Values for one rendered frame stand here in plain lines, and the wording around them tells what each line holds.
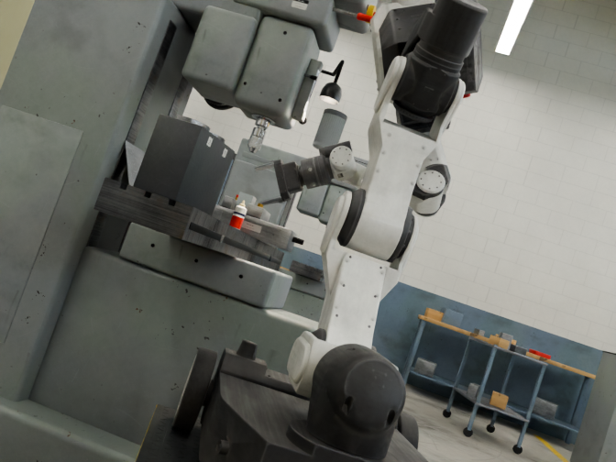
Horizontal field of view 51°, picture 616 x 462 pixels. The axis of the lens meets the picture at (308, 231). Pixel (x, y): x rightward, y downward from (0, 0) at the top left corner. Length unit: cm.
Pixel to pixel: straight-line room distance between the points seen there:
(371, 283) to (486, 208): 734
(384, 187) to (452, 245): 719
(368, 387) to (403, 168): 60
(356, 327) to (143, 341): 87
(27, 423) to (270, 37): 141
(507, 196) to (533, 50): 199
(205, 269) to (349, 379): 100
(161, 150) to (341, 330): 60
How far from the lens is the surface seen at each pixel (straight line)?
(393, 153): 154
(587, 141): 922
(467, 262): 869
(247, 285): 200
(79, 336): 220
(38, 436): 212
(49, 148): 223
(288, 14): 225
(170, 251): 208
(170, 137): 159
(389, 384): 115
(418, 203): 182
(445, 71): 154
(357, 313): 145
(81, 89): 224
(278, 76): 219
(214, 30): 227
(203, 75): 223
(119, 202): 159
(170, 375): 209
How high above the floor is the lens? 84
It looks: 4 degrees up
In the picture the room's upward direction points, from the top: 19 degrees clockwise
